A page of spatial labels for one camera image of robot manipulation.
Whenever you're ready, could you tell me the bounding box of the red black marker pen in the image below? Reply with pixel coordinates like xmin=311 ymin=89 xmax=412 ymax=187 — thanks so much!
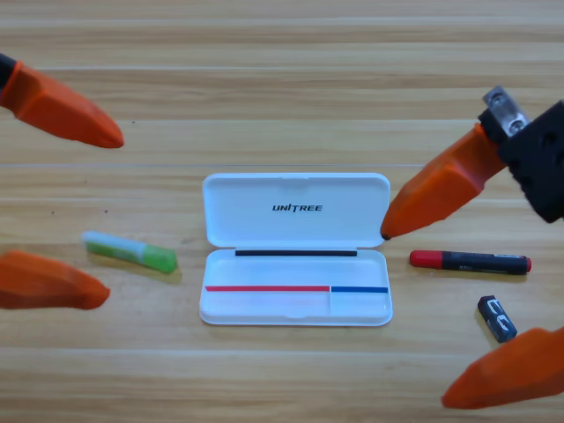
xmin=408 ymin=249 xmax=533 ymax=276

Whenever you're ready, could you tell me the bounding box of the white Unitree pencil case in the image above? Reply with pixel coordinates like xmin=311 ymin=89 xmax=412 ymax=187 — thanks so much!
xmin=198 ymin=172 xmax=393 ymax=327

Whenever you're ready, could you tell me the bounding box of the small black sharpener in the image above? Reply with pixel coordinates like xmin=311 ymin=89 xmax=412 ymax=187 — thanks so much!
xmin=478 ymin=294 xmax=518 ymax=344

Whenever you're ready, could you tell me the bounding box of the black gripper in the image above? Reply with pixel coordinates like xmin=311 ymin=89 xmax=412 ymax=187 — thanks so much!
xmin=0 ymin=51 xmax=125 ymax=150
xmin=379 ymin=85 xmax=564 ymax=241

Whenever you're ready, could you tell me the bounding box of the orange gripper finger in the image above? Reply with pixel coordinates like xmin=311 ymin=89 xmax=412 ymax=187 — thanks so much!
xmin=442 ymin=325 xmax=564 ymax=410
xmin=0 ymin=249 xmax=111 ymax=311

